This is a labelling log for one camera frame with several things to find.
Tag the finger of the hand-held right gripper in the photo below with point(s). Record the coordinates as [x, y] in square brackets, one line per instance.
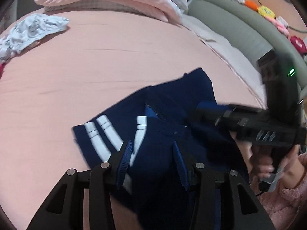
[208, 109]

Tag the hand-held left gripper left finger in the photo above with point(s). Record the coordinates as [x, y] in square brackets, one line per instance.
[124, 160]

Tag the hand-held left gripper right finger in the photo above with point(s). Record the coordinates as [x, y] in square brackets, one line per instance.
[181, 170]

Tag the navy pants with white stripes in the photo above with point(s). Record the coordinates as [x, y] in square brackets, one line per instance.
[163, 153]

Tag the person's right forearm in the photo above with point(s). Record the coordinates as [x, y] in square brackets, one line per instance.
[290, 201]

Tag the person's right hand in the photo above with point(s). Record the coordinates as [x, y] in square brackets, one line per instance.
[261, 166]

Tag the red plush toy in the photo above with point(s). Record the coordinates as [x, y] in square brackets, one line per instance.
[298, 43]

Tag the grey padded headboard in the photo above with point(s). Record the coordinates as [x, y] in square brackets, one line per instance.
[227, 12]

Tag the pink flower plush toy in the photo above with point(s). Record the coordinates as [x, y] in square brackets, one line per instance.
[280, 25]

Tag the pink bed sheet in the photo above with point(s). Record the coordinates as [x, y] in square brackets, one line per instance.
[96, 64]

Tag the orange plush toy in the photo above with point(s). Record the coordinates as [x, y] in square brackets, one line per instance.
[251, 4]

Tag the yellow plush toy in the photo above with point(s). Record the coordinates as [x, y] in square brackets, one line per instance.
[266, 11]

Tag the red garment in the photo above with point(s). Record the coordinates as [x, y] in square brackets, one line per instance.
[1, 70]

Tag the grey plaid cloth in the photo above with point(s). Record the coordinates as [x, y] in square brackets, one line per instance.
[96, 6]

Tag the white patterned garment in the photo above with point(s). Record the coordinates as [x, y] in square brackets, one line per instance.
[28, 31]

